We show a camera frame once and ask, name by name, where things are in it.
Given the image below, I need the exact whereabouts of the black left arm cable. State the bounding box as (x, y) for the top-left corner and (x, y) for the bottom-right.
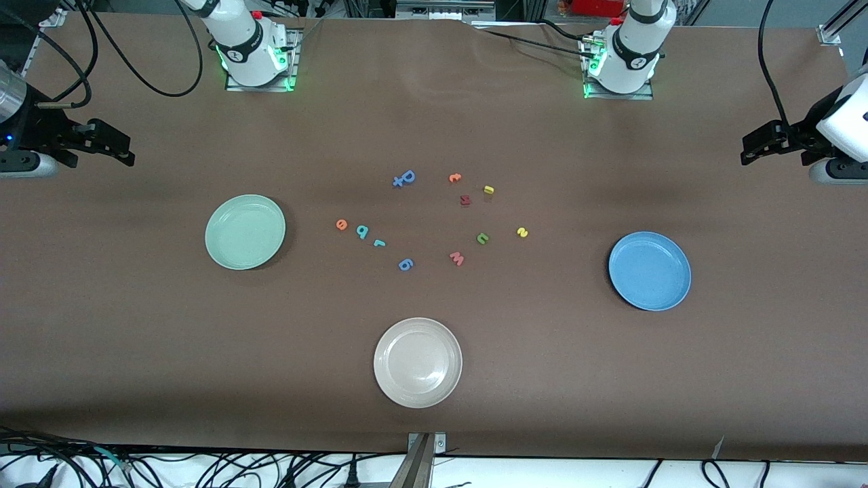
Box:
(757, 0), (791, 129)

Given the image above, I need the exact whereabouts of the beige plate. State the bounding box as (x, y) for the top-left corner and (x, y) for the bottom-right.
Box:
(373, 317), (463, 409)

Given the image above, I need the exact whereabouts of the teal cable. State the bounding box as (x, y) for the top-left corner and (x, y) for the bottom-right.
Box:
(92, 444), (133, 473)

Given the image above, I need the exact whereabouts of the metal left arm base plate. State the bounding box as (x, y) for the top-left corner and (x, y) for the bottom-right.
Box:
(582, 33), (655, 101)

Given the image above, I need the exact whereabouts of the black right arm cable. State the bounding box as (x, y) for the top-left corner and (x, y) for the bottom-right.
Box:
(0, 0), (204, 109)

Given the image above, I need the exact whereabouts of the metal post with bracket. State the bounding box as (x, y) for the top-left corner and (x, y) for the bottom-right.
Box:
(390, 432), (448, 488)

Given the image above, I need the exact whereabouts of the grey metal equipment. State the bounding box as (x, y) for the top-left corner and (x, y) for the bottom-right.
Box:
(395, 0), (497, 22)

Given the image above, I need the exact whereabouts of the pale green plate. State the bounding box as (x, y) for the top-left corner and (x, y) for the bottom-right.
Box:
(205, 195), (287, 270)

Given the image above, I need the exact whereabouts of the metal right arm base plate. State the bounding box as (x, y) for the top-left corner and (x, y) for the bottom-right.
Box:
(225, 27), (300, 92)

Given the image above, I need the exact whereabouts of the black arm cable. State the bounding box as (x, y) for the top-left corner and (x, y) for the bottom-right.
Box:
(757, 0), (791, 129)
(0, 0), (204, 109)

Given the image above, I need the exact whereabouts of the looped black floor cable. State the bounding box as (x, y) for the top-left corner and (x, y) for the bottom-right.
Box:
(701, 459), (732, 488)

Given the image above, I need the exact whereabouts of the red box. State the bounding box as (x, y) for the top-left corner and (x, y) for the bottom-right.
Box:
(570, 0), (626, 18)

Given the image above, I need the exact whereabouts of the blue plate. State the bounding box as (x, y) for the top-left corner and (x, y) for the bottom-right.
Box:
(608, 231), (692, 312)

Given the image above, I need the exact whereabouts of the aluminium frame profile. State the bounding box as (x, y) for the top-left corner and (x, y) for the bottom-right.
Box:
(817, 0), (868, 47)

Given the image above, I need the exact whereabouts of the long black table cable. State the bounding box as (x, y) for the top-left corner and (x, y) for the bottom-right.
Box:
(475, 27), (597, 60)

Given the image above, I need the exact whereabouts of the short black table cable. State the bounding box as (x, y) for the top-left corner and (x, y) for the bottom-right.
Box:
(539, 19), (604, 43)

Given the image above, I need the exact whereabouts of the brown table cover sheet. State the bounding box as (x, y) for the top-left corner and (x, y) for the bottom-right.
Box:
(0, 10), (868, 463)

